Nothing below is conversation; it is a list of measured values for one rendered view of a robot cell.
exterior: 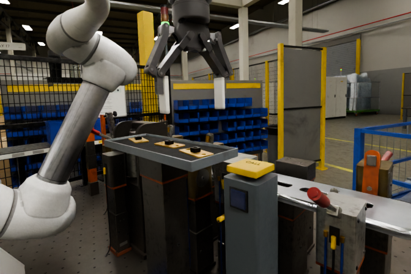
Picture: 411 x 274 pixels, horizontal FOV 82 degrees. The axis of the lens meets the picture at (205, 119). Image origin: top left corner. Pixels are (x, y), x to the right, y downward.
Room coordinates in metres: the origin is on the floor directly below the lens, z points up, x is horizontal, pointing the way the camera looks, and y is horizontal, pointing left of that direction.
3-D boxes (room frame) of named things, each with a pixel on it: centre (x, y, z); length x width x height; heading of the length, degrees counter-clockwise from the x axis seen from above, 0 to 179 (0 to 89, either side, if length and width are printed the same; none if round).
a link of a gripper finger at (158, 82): (0.44, 0.09, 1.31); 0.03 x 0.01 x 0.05; 125
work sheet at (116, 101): (1.77, 0.70, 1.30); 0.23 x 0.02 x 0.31; 136
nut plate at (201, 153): (0.49, 0.02, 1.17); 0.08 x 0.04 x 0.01; 35
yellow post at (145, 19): (2.09, 0.49, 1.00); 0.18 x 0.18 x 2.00; 46
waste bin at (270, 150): (4.07, -1.28, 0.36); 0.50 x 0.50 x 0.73
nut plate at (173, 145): (0.58, 0.09, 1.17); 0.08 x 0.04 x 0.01; 47
